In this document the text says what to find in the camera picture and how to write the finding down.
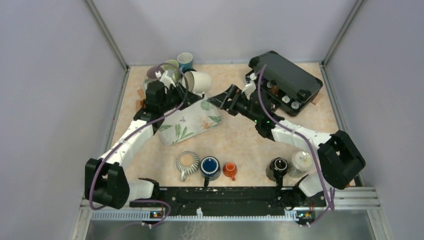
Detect light green mug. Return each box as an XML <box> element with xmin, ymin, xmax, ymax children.
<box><xmin>161</xmin><ymin>59</ymin><xmax>181</xmax><ymax>82</ymax></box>

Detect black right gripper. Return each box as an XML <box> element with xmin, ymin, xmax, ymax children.
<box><xmin>207</xmin><ymin>84</ymin><xmax>260</xmax><ymax>124</ymax></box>

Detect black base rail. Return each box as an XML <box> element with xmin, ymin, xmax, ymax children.
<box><xmin>128</xmin><ymin>179</ymin><xmax>327</xmax><ymax>217</ymax></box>

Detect small orange mug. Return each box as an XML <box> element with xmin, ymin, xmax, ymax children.
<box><xmin>222</xmin><ymin>162</ymin><xmax>238</xmax><ymax>181</ymax></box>

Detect black poker chip case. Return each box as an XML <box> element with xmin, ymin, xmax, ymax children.
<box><xmin>244</xmin><ymin>50</ymin><xmax>323</xmax><ymax>117</ymax></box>

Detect white floral tray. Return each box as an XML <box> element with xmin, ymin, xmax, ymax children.
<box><xmin>158</xmin><ymin>69</ymin><xmax>222</xmax><ymax>146</ymax></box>

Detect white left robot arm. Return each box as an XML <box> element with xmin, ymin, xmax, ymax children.
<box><xmin>84</xmin><ymin>80</ymin><xmax>207</xmax><ymax>210</ymax></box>

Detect light blue mug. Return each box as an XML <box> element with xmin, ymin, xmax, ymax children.
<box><xmin>177</xmin><ymin>52</ymin><xmax>194</xmax><ymax>72</ymax></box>

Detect wooden blocks beside tray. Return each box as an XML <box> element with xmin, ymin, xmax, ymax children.
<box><xmin>135</xmin><ymin>88</ymin><xmax>146</xmax><ymax>112</ymax></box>

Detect clear floral glass jar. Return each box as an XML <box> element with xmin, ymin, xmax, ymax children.
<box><xmin>287</xmin><ymin>151</ymin><xmax>314</xmax><ymax>178</ymax></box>

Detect dark green mug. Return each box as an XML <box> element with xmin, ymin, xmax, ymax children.
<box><xmin>183</xmin><ymin>68</ymin><xmax>197</xmax><ymax>73</ymax></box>

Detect navy blue mug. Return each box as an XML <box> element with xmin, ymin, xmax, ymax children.
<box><xmin>199</xmin><ymin>156</ymin><xmax>221</xmax><ymax>188</ymax></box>

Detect lilac purple mug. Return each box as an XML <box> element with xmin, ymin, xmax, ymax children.
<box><xmin>146</xmin><ymin>65</ymin><xmax>164</xmax><ymax>80</ymax></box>

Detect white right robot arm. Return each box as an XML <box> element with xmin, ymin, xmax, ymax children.
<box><xmin>207</xmin><ymin>84</ymin><xmax>366</xmax><ymax>206</ymax></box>

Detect striped grey white mug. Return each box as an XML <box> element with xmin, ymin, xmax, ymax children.
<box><xmin>175</xmin><ymin>150</ymin><xmax>200</xmax><ymax>182</ymax></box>

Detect black mug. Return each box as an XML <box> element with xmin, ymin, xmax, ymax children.
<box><xmin>265</xmin><ymin>157</ymin><xmax>289</xmax><ymax>189</ymax></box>

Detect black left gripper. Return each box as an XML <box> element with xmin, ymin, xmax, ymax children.
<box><xmin>159</xmin><ymin>80</ymin><xmax>201</xmax><ymax>113</ymax></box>

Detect wooden block behind case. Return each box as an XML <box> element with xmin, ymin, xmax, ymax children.
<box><xmin>311</xmin><ymin>92</ymin><xmax>324</xmax><ymax>106</ymax></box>

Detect white ribbed mug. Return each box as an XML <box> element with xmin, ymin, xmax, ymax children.
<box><xmin>183</xmin><ymin>71</ymin><xmax>212</xmax><ymax>94</ymax></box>

